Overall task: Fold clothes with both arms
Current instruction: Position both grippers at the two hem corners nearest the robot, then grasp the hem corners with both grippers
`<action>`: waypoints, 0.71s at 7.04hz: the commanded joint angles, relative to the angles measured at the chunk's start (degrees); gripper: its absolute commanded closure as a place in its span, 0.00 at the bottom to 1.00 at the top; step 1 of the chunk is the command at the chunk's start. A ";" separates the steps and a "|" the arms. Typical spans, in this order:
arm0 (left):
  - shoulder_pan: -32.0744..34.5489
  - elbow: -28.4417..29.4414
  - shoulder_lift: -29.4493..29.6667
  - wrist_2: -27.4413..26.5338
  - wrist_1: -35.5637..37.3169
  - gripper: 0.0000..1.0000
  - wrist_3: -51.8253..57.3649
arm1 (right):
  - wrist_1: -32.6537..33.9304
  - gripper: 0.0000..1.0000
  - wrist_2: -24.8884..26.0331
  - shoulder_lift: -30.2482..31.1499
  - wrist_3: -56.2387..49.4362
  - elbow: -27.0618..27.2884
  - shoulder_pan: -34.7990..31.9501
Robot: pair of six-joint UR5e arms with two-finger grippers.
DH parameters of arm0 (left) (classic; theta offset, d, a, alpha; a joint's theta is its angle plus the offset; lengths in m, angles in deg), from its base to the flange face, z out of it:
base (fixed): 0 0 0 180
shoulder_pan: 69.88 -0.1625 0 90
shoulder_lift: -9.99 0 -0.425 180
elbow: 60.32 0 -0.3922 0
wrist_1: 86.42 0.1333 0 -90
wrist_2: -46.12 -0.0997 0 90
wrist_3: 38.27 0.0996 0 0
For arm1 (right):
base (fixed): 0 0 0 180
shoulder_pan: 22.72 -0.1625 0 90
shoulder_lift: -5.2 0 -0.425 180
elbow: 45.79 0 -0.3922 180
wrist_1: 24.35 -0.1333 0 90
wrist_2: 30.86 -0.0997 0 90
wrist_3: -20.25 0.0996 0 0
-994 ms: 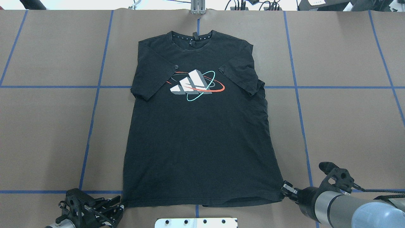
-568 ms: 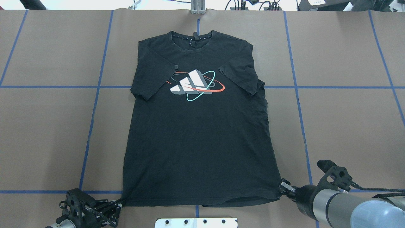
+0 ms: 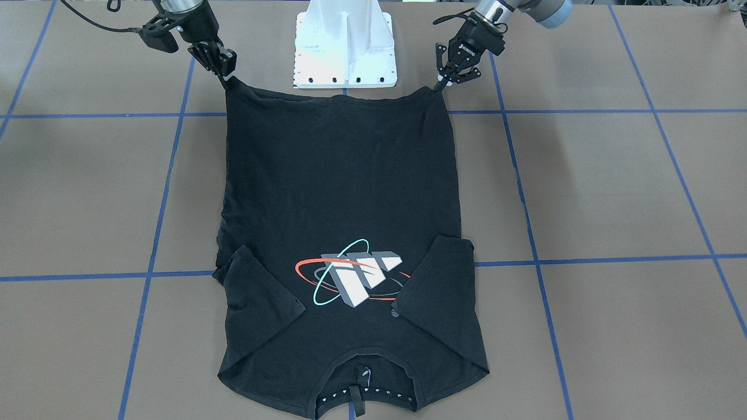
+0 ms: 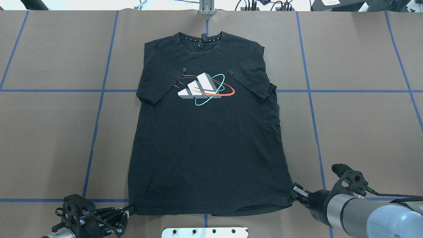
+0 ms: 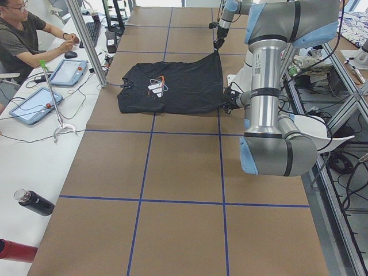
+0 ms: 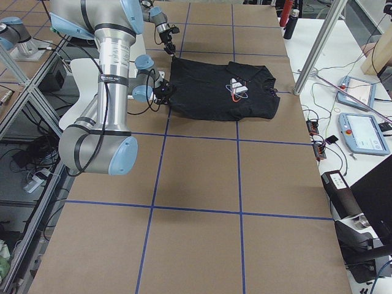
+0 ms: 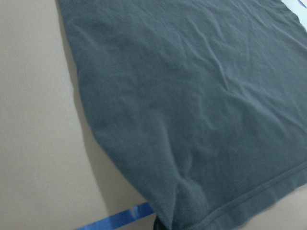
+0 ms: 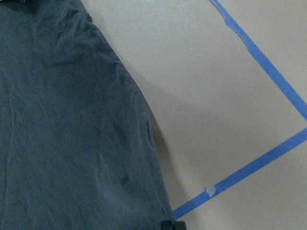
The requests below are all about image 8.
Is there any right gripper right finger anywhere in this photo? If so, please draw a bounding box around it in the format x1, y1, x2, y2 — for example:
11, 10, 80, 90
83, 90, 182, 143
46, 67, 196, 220
175, 221, 187, 230

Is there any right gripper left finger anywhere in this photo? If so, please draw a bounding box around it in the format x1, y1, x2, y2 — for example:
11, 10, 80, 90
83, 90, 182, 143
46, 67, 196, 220
161, 220, 175, 230

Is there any black graphic t-shirt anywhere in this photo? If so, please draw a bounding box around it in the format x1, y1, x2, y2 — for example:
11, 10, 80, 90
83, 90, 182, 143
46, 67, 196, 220
0, 0, 175, 230

